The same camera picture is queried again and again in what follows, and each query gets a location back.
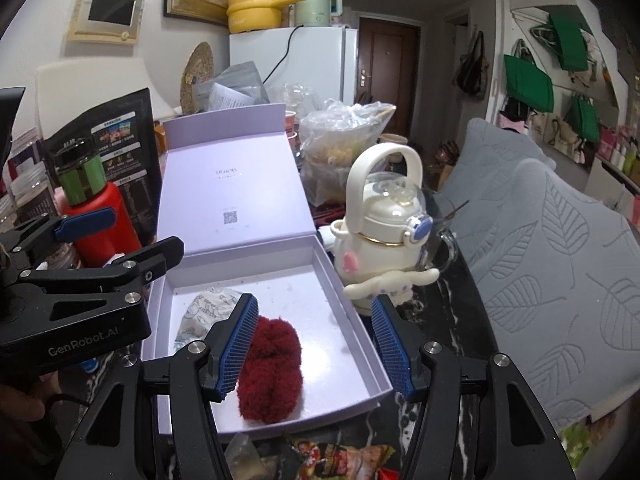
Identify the woven straw fan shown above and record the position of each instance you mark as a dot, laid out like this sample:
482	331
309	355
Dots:
199	68

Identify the grey plastic mailer bag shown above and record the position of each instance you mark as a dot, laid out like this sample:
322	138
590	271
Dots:
240	85

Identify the white illustrated snack packet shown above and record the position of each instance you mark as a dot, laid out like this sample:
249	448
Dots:
206	309

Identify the black printed package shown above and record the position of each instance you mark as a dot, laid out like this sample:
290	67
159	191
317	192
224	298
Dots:
122	131

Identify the beige wall intercom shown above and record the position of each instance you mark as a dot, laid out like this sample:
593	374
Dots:
106	22

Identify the red water bottle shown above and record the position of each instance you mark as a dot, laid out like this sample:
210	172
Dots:
109	230

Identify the green tote bag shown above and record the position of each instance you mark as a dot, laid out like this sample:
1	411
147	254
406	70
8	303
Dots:
528	84
572	48

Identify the clear plastic food bag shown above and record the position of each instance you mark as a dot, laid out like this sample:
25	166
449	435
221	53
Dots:
331	140

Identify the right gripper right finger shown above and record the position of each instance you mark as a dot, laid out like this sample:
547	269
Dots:
399	345

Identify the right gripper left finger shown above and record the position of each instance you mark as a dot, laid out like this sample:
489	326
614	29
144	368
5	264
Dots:
228	343

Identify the lavender gift box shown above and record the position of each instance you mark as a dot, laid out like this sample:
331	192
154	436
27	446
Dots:
232	193

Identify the black hanging handbag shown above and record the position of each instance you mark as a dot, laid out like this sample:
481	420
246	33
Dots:
472	75

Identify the dark red fluffy scrunchie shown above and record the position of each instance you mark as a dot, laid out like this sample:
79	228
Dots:
271	382

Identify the gold brown snack bag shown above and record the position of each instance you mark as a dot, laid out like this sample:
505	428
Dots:
323	460

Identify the grey leaf-pattern chair cover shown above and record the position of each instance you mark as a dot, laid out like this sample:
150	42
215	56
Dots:
557	271

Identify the green band jar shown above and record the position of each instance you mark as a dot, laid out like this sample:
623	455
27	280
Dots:
80	171

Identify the brown entrance door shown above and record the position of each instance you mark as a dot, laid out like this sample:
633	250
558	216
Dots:
388	68

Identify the white mini fridge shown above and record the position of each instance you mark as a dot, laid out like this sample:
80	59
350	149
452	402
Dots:
322	59

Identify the yellow pot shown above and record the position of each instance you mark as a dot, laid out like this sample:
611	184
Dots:
254	15

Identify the green electric kettle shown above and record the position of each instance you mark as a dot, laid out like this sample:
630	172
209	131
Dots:
317	13

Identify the silver lid spice jar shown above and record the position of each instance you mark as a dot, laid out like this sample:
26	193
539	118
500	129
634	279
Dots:
33	199

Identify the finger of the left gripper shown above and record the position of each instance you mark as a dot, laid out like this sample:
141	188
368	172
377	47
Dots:
37	239
125	279

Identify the cream cinnamoroll water bottle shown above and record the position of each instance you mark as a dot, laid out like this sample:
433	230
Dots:
380	241

